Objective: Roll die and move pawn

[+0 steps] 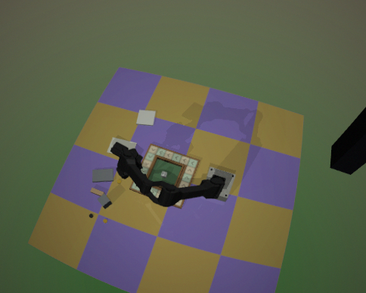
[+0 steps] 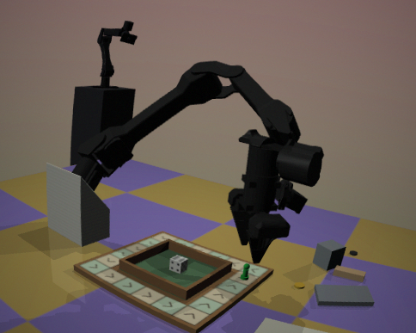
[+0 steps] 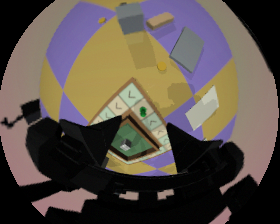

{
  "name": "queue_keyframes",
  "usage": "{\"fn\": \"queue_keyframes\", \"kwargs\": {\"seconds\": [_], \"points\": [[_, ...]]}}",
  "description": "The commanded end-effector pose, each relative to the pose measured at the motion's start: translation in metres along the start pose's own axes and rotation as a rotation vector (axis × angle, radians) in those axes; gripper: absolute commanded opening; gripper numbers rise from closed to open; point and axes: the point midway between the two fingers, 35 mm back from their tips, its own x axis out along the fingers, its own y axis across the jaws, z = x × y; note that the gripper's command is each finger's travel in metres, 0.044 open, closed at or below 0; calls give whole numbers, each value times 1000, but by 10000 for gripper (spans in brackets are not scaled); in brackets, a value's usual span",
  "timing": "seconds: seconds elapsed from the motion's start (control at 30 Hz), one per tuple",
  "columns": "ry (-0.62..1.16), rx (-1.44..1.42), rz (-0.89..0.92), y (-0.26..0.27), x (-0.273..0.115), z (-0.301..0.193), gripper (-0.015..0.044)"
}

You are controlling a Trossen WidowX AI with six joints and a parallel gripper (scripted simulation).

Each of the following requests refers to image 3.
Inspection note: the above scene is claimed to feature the white die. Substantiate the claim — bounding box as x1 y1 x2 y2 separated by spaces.
120 139 131 151

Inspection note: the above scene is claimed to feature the green pawn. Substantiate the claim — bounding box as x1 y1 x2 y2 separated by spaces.
140 107 146 117

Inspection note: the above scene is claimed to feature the brown wooden game board border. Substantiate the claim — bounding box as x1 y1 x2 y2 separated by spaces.
87 77 166 147

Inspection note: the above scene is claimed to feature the small yellow flat disc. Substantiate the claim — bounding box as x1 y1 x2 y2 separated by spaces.
99 17 106 24
157 62 166 71

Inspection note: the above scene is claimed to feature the brown rectangular block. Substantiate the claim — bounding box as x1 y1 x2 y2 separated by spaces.
145 11 174 31

